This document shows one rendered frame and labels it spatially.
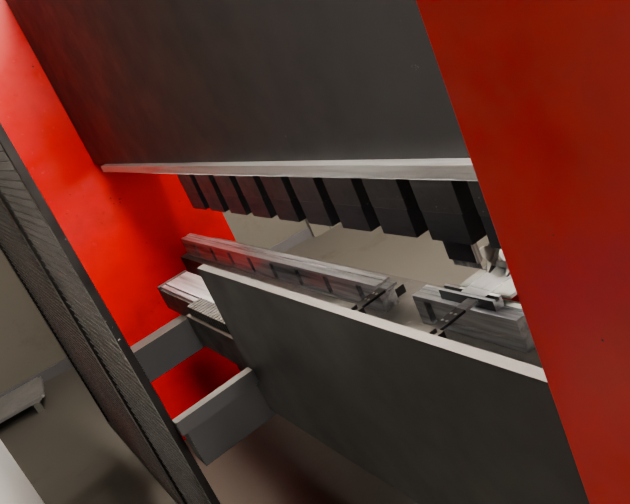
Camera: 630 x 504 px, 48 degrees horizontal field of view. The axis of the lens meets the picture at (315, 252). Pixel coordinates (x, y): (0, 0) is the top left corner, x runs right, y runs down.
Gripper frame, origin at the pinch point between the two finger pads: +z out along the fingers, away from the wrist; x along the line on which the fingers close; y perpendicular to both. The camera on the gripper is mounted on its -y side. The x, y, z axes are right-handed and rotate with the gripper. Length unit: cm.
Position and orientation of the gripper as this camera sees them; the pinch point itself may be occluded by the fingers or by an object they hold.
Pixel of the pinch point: (500, 270)
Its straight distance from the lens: 189.2
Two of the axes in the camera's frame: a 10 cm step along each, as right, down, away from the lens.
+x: 4.9, 1.2, -8.7
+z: -2.2, 9.8, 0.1
